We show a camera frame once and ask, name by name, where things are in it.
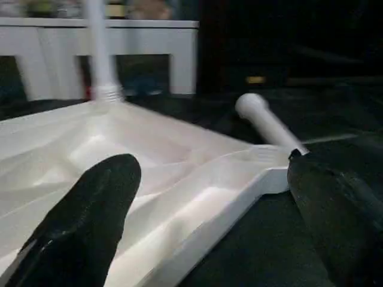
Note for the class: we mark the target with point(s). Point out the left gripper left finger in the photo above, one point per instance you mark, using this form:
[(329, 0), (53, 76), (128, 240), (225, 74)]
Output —
[(72, 233)]

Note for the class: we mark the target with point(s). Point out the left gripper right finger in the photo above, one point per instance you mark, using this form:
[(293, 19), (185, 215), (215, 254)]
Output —
[(347, 227)]

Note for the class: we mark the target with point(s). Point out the white plastic table top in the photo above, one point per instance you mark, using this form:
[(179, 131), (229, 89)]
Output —
[(179, 179)]

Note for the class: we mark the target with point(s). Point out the white plastic table leg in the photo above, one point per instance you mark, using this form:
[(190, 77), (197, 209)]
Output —
[(269, 122), (102, 54)]

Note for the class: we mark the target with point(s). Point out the small orange label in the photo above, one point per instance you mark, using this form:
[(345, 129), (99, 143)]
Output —
[(255, 79)]

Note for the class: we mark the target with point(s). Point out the white glass-door cabinet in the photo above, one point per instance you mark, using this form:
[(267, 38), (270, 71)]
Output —
[(155, 36)]

